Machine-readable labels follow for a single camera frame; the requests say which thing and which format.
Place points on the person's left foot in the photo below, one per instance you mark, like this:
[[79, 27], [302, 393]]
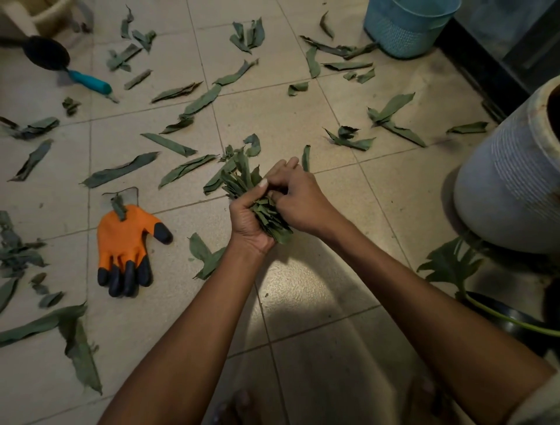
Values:
[[234, 409]]

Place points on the grey glove packaging card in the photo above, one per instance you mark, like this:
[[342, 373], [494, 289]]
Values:
[[131, 199]]

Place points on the dark blue round pot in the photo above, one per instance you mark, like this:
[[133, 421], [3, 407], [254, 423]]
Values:
[[512, 317]]

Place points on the white round plant pot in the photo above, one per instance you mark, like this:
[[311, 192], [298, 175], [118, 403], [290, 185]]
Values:
[[503, 188]]

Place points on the person's right forearm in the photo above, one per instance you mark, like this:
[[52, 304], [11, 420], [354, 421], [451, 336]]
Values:
[[437, 332]]

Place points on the beige plastic watering can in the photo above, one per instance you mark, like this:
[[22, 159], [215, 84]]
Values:
[[46, 52]]

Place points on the orange black work glove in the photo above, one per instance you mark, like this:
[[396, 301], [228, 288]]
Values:
[[122, 236]]

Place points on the teal plastic bucket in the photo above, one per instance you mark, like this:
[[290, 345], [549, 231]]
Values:
[[402, 30]]

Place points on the person's grey shirt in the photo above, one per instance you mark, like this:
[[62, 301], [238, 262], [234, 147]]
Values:
[[538, 403]]

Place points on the person's right hand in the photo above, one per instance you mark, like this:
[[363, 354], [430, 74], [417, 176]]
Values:
[[306, 206]]

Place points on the person's left forearm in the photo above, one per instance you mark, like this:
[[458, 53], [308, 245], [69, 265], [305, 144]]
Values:
[[183, 354]]

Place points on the person's left hand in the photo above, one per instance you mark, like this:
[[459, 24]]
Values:
[[245, 227]]

